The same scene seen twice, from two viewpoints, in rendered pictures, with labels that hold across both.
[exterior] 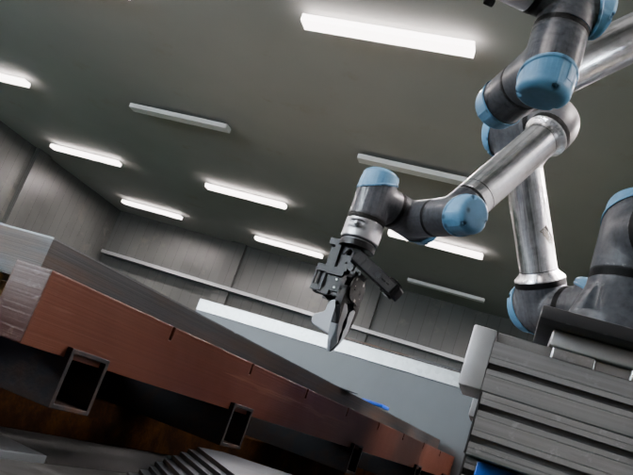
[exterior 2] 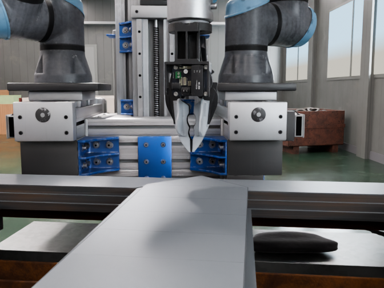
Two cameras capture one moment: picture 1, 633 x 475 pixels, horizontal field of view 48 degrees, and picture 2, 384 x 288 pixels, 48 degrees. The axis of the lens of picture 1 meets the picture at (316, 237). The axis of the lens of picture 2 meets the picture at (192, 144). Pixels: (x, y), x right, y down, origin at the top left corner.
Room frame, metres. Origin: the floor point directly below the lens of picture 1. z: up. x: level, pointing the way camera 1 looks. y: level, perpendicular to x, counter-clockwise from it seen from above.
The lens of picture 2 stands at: (1.59, 0.60, 1.02)
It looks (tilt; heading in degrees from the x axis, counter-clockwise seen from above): 7 degrees down; 249
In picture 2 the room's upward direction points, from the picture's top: straight up
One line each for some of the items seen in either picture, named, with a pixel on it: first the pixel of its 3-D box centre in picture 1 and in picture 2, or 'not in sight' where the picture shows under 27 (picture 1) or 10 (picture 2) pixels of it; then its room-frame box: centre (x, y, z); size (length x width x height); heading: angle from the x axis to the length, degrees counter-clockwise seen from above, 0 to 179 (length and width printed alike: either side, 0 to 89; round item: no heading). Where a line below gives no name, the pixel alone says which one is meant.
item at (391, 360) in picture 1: (398, 373); not in sight; (2.42, -0.41, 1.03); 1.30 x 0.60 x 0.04; 63
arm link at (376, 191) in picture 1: (375, 198); not in sight; (1.34, -0.08, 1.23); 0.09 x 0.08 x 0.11; 120
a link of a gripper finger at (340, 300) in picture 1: (342, 302); (204, 98); (1.31, -0.09, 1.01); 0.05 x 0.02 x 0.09; 153
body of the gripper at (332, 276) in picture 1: (345, 271); (190, 62); (1.34, -0.07, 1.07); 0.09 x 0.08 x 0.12; 63
